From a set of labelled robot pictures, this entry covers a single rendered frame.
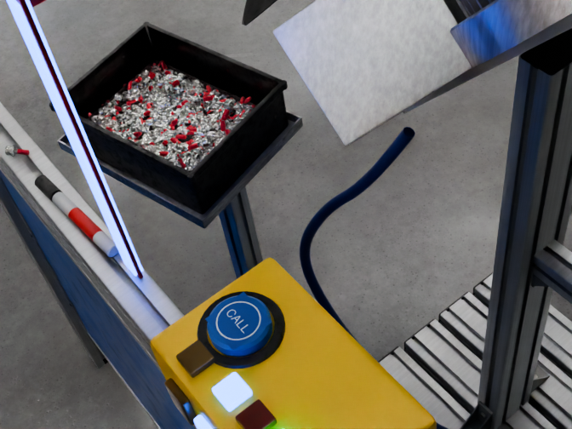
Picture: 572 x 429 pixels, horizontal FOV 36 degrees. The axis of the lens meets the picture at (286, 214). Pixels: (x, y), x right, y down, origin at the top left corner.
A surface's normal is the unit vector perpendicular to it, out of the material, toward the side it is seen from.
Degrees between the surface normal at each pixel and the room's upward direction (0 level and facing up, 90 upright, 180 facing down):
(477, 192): 0
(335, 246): 0
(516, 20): 77
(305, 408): 0
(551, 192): 90
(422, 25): 55
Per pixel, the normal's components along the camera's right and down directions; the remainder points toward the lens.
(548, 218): 0.61, 0.57
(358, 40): -0.29, 0.28
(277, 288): -0.11, -0.62
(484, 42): -0.80, 0.54
